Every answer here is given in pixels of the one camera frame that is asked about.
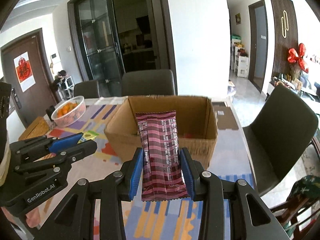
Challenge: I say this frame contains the maroon striped snack packet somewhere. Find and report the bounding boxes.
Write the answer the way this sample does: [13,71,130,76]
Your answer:
[136,111,188,202]

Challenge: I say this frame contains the small yellow-green candy packet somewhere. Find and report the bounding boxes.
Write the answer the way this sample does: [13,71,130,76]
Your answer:
[78,131,99,144]

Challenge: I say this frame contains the person's left hand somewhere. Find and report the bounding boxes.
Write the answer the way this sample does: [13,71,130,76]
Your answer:
[4,205,42,229]

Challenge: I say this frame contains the white basket with oranges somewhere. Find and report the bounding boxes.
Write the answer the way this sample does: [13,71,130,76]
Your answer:
[51,96,86,128]

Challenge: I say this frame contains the colourful patterned table mat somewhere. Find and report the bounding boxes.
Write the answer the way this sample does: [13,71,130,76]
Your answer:
[37,97,256,240]

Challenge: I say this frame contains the brown cardboard box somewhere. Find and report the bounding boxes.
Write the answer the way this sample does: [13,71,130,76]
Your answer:
[104,95,217,169]

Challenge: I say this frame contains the dark chair far left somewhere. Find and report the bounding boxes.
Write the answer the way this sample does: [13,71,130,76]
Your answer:
[74,80,100,99]

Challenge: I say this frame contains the red paper door decoration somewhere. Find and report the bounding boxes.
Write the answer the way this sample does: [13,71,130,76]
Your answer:
[14,51,36,93]

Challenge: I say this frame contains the dark chair behind box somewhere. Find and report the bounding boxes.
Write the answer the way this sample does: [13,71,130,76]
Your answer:
[121,69,176,96]

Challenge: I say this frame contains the dark chair right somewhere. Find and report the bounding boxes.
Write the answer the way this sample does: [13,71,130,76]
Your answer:
[243,85,318,196]

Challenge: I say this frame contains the green floral cloth bag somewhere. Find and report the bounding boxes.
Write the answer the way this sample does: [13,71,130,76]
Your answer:
[287,175,320,202]

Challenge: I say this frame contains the white storage shelf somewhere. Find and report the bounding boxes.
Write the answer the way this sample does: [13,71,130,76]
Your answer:
[230,34,249,78]

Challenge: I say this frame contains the red balloon decoration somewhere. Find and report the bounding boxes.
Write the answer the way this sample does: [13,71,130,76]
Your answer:
[287,43,309,74]

